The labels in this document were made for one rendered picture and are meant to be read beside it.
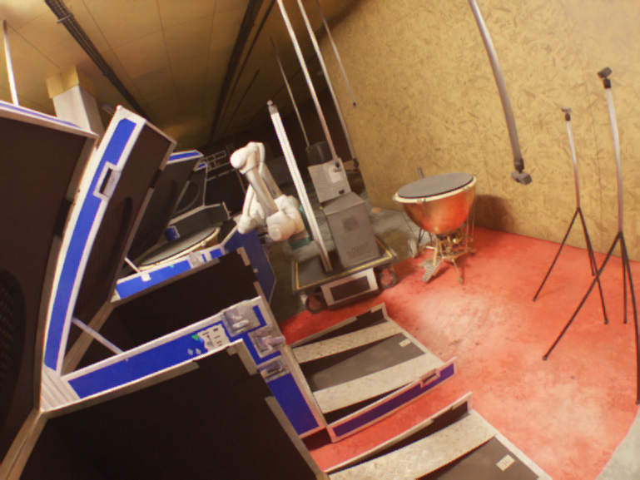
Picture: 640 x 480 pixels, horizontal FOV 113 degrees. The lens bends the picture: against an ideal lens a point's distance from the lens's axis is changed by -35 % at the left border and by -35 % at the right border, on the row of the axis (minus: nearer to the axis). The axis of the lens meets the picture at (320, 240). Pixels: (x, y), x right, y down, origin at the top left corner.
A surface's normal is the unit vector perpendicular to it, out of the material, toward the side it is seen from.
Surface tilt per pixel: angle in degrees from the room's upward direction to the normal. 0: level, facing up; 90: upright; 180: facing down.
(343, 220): 90
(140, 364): 90
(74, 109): 90
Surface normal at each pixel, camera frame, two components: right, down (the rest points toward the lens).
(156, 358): 0.30, 0.20
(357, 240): 0.08, 0.29
